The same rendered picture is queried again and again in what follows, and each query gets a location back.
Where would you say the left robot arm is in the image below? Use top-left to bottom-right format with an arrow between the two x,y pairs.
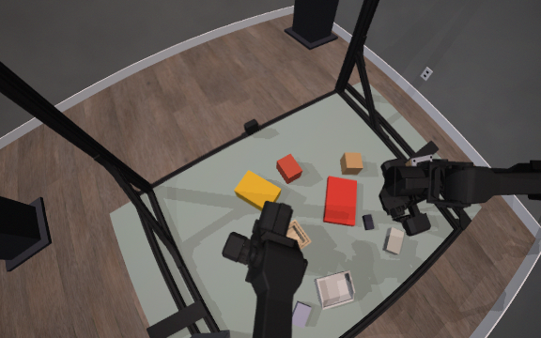
379,159 -> 541,218

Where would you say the red flat rectangular block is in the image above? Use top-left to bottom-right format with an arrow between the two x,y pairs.
323,176 -> 357,226

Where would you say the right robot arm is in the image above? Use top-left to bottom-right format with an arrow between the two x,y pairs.
245,201 -> 304,338

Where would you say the yellow block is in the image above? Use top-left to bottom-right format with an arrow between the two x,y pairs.
234,170 -> 281,211

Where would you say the tan cardboard cube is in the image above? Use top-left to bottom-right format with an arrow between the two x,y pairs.
340,152 -> 363,175

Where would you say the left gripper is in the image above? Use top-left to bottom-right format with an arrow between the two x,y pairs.
380,158 -> 431,237

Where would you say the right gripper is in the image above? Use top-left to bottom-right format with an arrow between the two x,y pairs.
222,232 -> 308,278

